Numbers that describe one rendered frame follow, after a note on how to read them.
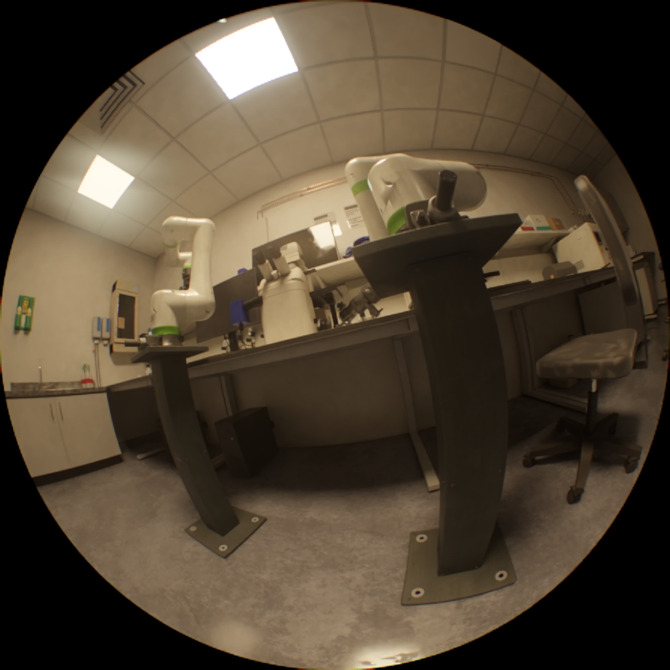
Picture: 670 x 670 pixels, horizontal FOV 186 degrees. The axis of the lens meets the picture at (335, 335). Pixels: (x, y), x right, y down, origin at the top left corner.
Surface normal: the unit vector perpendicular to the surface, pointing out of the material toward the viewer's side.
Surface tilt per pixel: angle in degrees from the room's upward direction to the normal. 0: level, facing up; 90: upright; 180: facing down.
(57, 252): 90
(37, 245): 90
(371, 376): 90
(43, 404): 90
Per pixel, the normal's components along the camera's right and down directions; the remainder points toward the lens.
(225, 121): 0.21, 0.97
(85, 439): 0.96, -0.22
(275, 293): -0.20, -0.07
